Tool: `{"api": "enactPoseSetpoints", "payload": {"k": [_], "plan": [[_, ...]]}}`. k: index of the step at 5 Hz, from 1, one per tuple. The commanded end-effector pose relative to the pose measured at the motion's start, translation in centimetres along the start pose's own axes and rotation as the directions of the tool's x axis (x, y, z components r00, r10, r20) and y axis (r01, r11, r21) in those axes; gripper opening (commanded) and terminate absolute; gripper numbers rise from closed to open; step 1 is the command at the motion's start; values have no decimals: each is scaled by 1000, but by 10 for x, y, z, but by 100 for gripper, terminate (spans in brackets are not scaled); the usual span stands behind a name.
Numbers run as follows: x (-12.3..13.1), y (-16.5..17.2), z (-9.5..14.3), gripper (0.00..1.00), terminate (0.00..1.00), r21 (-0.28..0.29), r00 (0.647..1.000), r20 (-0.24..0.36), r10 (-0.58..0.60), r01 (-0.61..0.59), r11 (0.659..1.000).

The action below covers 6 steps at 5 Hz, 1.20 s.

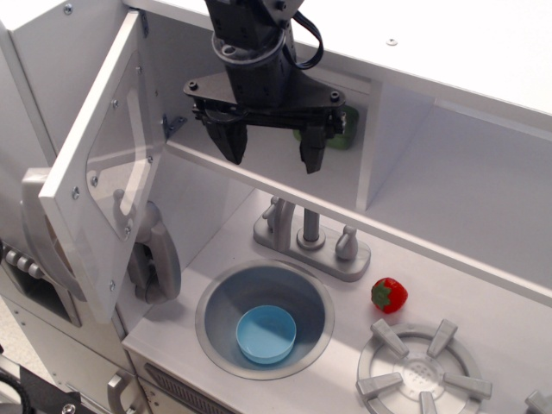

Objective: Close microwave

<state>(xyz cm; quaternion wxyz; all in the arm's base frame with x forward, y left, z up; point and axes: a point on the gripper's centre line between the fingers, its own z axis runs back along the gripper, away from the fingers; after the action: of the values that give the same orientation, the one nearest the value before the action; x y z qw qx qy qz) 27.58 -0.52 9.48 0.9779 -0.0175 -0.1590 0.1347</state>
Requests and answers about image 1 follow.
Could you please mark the round grey sink basin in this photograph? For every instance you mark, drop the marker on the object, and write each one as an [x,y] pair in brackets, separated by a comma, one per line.
[264,282]

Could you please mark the white microwave door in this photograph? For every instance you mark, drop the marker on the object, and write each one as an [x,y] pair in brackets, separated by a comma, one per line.
[82,215]

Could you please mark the blue plastic bowl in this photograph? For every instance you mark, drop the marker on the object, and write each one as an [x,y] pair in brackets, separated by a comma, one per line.
[266,334]

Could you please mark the grey oven door handle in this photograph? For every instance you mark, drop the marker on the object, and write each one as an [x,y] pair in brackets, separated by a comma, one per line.
[115,388]

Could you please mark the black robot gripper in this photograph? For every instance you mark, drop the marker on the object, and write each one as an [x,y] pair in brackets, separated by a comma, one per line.
[276,96]

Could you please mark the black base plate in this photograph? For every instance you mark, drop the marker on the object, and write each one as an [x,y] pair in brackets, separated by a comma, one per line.
[36,395]

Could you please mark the grey toy faucet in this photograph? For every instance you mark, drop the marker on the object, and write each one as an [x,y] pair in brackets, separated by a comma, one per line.
[339,254]

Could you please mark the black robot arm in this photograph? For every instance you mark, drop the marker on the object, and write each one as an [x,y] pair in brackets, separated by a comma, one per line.
[257,33]

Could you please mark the white toy kitchen cabinet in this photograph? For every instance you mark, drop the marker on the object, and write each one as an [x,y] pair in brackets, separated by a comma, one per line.
[447,180]

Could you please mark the red toy strawberry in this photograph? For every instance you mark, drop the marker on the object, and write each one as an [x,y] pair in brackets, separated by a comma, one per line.
[388,295]

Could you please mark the grey toy telephone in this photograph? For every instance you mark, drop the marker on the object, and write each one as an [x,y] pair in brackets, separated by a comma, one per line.
[154,266]

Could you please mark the grey stove burner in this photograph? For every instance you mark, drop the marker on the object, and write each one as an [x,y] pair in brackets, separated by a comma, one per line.
[538,403]
[415,368]

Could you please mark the green toy bell pepper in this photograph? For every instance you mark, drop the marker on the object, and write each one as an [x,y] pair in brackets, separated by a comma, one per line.
[345,129]

